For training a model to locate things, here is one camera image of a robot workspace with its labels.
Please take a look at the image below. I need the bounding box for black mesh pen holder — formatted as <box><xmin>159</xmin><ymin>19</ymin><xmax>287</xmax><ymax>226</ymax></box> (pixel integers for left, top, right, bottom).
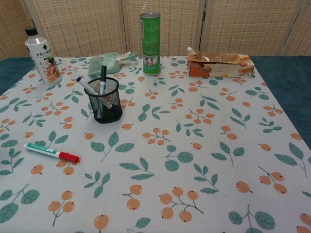
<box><xmin>84</xmin><ymin>78</ymin><xmax>122</xmax><ymax>123</ymax></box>

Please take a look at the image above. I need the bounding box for light green dustpan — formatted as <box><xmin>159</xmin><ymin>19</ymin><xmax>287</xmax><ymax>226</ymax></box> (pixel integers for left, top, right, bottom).
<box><xmin>87</xmin><ymin>51</ymin><xmax>138</xmax><ymax>75</ymax></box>

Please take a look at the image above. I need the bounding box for red-tipped pen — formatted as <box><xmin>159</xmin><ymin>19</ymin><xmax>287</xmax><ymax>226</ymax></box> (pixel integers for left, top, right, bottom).
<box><xmin>23</xmin><ymin>142</ymin><xmax>80</xmax><ymax>163</ymax></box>

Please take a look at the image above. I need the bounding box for black marker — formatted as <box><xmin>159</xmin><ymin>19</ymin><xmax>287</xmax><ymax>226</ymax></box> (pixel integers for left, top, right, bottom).
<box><xmin>96</xmin><ymin>65</ymin><xmax>108</xmax><ymax>118</ymax></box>

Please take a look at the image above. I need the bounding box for orange snack package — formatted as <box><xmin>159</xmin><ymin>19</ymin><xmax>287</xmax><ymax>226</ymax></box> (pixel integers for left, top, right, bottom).
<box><xmin>186</xmin><ymin>47</ymin><xmax>256</xmax><ymax>79</ymax></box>

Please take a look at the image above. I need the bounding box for blue cap marker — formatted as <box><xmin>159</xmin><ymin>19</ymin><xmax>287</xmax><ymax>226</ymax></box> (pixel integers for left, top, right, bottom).
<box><xmin>76</xmin><ymin>76</ymin><xmax>122</xmax><ymax>117</ymax></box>

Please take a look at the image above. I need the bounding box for white bottle with black cap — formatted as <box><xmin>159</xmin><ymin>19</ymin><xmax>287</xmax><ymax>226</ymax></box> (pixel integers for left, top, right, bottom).
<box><xmin>24</xmin><ymin>28</ymin><xmax>62</xmax><ymax>85</ymax></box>

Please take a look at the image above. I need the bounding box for green cylindrical snack can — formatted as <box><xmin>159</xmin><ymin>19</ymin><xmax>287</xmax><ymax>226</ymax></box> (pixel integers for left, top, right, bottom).
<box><xmin>139</xmin><ymin>12</ymin><xmax>162</xmax><ymax>76</ymax></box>

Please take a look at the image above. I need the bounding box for woven folding screen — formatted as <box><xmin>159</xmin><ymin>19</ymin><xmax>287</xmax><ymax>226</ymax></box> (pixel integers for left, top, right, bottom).
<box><xmin>0</xmin><ymin>0</ymin><xmax>311</xmax><ymax>60</ymax></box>

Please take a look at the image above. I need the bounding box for leaf and fruit tablecloth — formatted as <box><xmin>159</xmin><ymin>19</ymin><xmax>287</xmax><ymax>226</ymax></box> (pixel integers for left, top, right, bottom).
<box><xmin>0</xmin><ymin>56</ymin><xmax>311</xmax><ymax>233</ymax></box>

